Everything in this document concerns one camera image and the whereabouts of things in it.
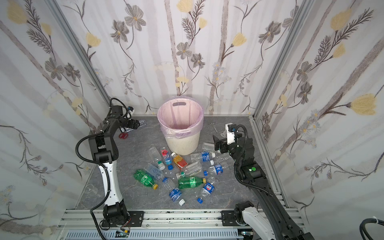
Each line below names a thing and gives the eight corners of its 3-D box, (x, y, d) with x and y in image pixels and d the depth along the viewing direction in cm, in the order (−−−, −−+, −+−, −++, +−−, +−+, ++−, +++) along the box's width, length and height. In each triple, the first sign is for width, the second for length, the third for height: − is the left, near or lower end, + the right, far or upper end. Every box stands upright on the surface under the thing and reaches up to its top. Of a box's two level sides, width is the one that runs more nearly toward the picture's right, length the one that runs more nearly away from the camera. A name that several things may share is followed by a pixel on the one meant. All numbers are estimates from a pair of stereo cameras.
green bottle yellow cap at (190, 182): (178, 189, 85) (177, 186, 81) (179, 178, 89) (178, 175, 85) (205, 189, 85) (206, 186, 81) (205, 178, 89) (205, 175, 85)
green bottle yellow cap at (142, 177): (135, 178, 89) (132, 174, 85) (141, 171, 92) (138, 167, 88) (154, 192, 84) (152, 189, 80) (160, 185, 87) (158, 181, 82)
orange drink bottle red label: (181, 171, 92) (181, 168, 88) (170, 157, 98) (169, 153, 94) (188, 166, 94) (187, 163, 90) (176, 153, 100) (176, 149, 96)
